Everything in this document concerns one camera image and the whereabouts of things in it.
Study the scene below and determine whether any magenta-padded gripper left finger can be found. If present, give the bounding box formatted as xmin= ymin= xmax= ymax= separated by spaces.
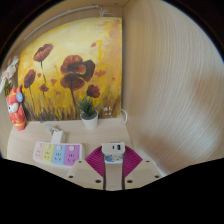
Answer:
xmin=64 ymin=145 xmax=107 ymax=191

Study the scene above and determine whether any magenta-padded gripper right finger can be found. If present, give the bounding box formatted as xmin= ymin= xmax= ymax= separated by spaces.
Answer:
xmin=123 ymin=145 xmax=164 ymax=191

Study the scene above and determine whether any white charger block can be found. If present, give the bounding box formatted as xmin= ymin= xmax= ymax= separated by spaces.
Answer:
xmin=101 ymin=141 xmax=126 ymax=165

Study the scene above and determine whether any pastel multicolour power strip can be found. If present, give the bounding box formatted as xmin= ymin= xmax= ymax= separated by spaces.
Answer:
xmin=32 ymin=141 xmax=86 ymax=168

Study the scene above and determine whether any small potted green plant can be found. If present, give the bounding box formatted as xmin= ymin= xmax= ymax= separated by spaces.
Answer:
xmin=76 ymin=95 xmax=101 ymax=131

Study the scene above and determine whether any red plush toy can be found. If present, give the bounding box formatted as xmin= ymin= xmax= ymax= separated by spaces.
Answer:
xmin=5 ymin=87 xmax=28 ymax=132

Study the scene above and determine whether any pink and white flower bouquet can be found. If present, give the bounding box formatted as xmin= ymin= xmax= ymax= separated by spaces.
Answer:
xmin=0 ymin=55 xmax=20 ymax=98

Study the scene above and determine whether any yellow poppy flower painting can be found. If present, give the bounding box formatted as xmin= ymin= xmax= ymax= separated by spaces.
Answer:
xmin=17 ymin=17 xmax=124 ymax=122

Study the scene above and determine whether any white light bar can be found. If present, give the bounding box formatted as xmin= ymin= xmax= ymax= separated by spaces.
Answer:
xmin=23 ymin=4 xmax=101 ymax=42

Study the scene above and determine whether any white plug with cable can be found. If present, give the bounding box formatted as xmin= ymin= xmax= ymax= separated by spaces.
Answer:
xmin=44 ymin=123 xmax=67 ymax=145

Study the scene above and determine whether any white cable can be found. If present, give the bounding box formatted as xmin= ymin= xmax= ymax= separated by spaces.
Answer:
xmin=119 ymin=108 xmax=130 ymax=126

